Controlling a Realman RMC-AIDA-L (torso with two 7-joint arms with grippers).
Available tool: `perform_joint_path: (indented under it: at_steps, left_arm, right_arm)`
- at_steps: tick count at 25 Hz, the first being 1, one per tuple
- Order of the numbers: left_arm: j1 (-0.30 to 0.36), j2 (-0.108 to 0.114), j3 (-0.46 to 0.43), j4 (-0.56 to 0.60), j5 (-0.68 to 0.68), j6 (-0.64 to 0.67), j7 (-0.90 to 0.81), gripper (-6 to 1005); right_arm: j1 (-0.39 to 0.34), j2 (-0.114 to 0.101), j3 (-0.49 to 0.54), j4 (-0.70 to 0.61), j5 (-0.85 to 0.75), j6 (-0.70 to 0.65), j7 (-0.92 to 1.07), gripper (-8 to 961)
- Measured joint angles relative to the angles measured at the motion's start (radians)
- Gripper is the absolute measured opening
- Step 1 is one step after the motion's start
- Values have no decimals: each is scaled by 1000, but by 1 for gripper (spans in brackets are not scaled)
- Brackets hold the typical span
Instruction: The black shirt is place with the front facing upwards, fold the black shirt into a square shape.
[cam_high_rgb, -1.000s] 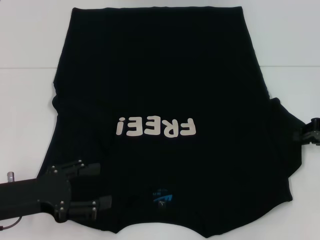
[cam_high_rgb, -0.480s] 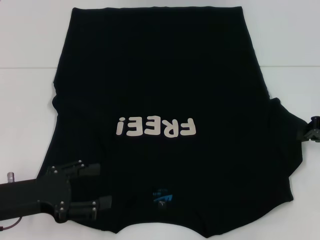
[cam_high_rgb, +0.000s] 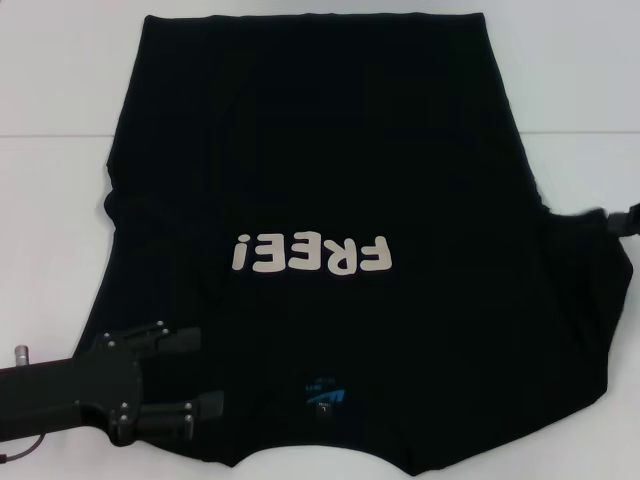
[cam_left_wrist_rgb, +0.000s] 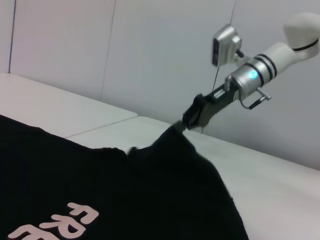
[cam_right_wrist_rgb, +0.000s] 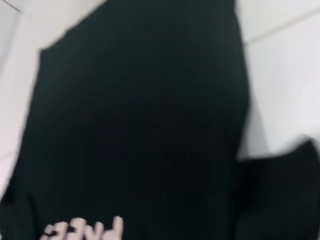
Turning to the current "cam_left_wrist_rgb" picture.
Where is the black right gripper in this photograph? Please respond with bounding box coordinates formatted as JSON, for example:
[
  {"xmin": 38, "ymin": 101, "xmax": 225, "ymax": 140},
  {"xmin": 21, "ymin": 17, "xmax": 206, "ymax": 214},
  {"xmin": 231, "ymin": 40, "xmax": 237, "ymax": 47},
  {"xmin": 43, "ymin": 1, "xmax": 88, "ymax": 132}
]
[{"xmin": 174, "ymin": 83, "xmax": 241, "ymax": 131}]

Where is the black shirt with FREE print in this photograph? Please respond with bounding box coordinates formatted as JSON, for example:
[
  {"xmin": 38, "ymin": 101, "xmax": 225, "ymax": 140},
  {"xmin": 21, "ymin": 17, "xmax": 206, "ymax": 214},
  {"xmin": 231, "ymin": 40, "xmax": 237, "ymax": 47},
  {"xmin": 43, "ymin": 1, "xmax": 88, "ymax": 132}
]
[{"xmin": 0, "ymin": 113, "xmax": 251, "ymax": 240}]

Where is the right gripper cable with plug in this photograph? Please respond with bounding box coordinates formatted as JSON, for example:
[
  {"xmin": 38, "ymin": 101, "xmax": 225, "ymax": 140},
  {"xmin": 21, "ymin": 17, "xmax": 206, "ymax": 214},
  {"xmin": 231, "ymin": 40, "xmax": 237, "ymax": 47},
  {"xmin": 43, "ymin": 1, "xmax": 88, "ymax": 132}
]
[{"xmin": 239, "ymin": 88, "xmax": 273, "ymax": 110}]

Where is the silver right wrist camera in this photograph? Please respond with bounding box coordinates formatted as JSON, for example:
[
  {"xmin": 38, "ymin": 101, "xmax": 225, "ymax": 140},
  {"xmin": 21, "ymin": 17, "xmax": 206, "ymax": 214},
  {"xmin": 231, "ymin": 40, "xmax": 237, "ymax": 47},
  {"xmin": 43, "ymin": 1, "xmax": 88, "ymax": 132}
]
[{"xmin": 211, "ymin": 23, "xmax": 251, "ymax": 68}]

